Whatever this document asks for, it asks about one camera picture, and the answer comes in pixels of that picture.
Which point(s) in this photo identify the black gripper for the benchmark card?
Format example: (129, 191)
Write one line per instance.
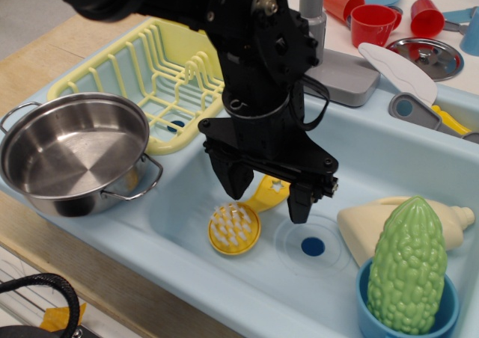
(275, 145)

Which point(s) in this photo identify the yellow dish brush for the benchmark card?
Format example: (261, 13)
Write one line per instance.
(234, 228)

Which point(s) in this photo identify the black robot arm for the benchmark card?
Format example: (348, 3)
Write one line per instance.
(265, 51)

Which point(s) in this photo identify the stainless steel pot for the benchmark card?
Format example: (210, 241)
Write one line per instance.
(79, 154)

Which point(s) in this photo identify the steel pot lid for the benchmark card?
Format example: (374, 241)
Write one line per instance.
(438, 60)

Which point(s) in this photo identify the cream toy soap bottle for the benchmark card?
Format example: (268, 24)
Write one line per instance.
(361, 226)

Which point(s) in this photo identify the grey toy faucet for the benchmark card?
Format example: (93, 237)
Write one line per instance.
(350, 80)

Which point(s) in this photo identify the yellow dish rack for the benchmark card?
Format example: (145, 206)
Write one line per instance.
(168, 70)

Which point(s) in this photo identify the green toy bitter gourd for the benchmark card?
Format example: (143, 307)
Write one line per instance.
(407, 272)

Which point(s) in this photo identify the blue plastic cup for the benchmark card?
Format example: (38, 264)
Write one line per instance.
(445, 319)

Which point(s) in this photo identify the yellow toy utensil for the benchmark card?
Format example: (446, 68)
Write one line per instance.
(449, 121)

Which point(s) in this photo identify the red cup front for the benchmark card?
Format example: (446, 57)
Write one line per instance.
(373, 23)

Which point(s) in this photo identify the red cup lying left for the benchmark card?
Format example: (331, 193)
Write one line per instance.
(341, 9)

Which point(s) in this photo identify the red cup right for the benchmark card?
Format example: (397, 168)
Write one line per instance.
(426, 19)

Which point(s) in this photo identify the light blue cup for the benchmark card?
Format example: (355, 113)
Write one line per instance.
(469, 43)

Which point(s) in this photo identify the yellow tape piece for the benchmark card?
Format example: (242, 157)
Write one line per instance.
(55, 319)

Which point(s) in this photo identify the grey toy utensil handle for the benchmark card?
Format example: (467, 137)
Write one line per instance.
(411, 109)

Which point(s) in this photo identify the blue utensil handle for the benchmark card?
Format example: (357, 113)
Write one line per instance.
(460, 16)

